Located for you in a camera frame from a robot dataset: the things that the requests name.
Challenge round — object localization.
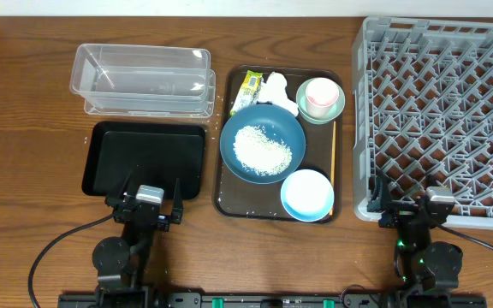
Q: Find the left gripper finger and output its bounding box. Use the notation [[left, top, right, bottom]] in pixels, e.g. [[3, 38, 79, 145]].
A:
[[104, 169, 138, 208], [170, 178, 184, 224]]

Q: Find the pile of white rice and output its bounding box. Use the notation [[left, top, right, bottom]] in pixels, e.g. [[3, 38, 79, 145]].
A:
[[233, 125, 293, 176]]

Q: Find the dark blue plate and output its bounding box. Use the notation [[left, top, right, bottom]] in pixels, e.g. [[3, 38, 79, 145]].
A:
[[219, 104, 306, 184]]

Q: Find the yellow snack wrapper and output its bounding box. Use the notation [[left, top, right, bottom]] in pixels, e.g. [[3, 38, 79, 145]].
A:
[[229, 70, 264, 116]]

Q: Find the white napkin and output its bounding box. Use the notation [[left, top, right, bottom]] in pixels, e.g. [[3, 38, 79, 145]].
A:
[[258, 72, 299, 117]]

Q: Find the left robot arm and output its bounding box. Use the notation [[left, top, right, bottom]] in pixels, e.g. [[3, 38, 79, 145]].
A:
[[92, 172, 184, 307]]

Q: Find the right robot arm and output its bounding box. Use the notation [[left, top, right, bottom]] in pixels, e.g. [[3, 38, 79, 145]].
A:
[[367, 174, 463, 307]]

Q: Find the grey dishwasher rack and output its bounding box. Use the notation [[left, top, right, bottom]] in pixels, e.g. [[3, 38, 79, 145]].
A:
[[352, 17, 493, 230]]

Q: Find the black plastic tray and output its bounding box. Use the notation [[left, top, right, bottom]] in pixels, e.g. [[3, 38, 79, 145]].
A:
[[81, 121, 205, 200]]

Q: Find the light blue bowl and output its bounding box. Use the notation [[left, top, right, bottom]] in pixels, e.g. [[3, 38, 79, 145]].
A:
[[280, 169, 335, 222]]

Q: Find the wooden chopstick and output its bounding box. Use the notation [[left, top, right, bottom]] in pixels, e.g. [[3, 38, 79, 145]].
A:
[[329, 121, 337, 216]]

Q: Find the pink cup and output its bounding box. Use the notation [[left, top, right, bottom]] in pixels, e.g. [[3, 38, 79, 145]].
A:
[[306, 77, 340, 118]]

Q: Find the clear plastic bin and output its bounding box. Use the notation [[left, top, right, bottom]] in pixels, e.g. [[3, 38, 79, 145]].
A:
[[69, 44, 216, 118]]

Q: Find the green bowl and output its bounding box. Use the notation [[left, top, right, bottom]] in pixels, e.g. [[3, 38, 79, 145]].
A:
[[296, 78, 345, 125]]

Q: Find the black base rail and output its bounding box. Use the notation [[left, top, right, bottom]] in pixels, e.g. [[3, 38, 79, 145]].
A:
[[56, 291, 488, 308]]

